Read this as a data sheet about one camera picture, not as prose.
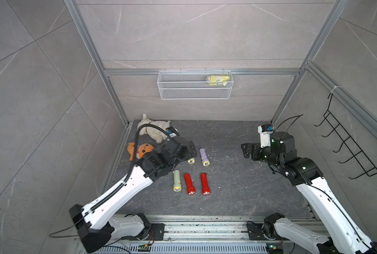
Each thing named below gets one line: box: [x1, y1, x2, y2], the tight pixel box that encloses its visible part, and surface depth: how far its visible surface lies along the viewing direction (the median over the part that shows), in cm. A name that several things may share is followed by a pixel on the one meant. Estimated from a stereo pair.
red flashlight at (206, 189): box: [200, 172, 211, 196], surface depth 88 cm
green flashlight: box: [173, 169, 182, 193], surface depth 89 cm
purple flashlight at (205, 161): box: [199, 147, 211, 167], surface depth 98 cm
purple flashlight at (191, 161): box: [187, 157, 196, 165], surface depth 97 cm
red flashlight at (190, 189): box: [183, 173, 196, 196], surface depth 87 cm
